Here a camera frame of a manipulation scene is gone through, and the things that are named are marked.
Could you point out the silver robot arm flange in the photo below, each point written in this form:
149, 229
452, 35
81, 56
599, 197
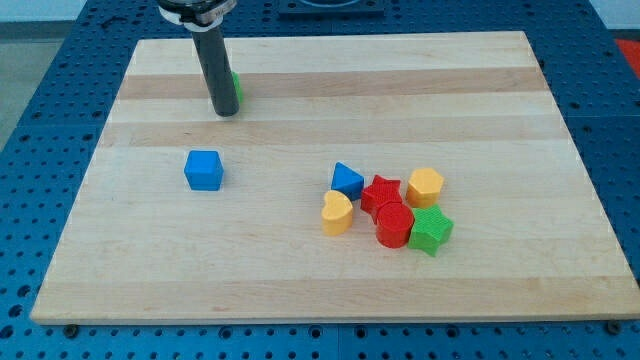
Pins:
196, 15

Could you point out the blue cube block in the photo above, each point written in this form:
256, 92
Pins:
204, 170

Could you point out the green circle block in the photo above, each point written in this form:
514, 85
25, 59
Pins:
238, 87

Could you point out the blue triangle block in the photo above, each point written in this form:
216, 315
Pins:
347, 181

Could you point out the yellow heart block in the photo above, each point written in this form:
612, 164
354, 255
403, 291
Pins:
336, 214

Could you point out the red star block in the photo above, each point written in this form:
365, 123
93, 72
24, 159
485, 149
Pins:
378, 194

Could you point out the wooden board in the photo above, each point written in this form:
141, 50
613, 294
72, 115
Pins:
530, 241

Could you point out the red cylinder block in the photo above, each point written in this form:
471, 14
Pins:
394, 224

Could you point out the yellow hexagon block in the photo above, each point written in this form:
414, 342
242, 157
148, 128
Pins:
424, 188

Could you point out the green star block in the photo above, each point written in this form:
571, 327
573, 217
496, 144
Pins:
431, 229

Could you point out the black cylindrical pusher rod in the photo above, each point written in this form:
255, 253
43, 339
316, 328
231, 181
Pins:
214, 62

